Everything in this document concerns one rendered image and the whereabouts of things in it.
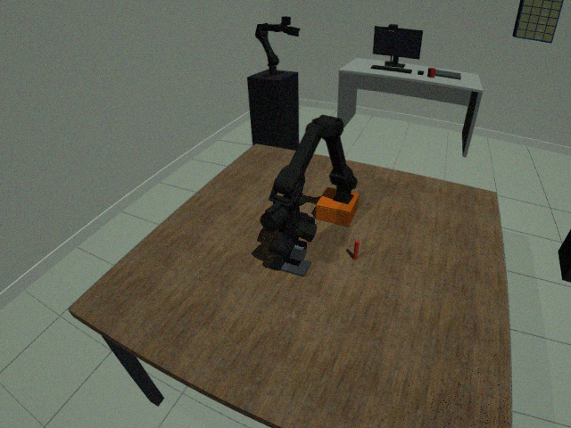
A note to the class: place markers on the dark red peg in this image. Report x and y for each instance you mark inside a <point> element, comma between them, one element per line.
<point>356,249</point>

